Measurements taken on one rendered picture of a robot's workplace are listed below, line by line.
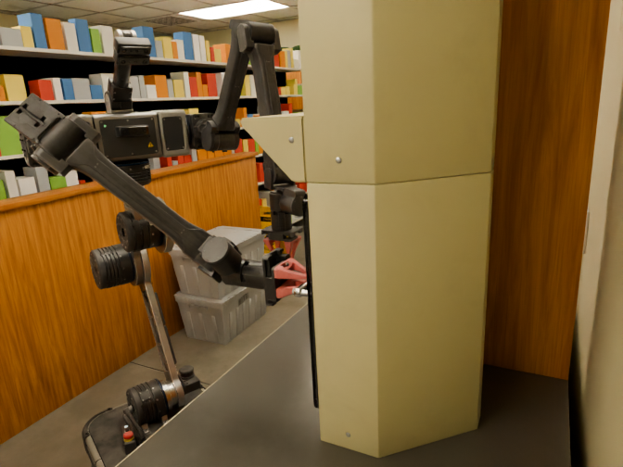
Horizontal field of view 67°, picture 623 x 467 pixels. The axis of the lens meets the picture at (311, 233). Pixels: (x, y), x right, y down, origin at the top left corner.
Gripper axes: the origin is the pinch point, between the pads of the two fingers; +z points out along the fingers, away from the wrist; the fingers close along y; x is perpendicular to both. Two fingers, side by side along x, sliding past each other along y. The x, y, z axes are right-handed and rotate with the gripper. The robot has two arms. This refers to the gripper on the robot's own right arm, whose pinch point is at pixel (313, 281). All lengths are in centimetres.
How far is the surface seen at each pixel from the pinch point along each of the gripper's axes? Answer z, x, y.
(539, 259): 38.8, 24.8, -0.4
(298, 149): 4.4, -11.2, 26.1
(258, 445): -5.0, -16.5, -26.0
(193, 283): -161, 149, -76
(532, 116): 36, 25, 28
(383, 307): 17.0, -10.8, 1.7
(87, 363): -188, 82, -103
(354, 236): 13.0, -11.5, 13.0
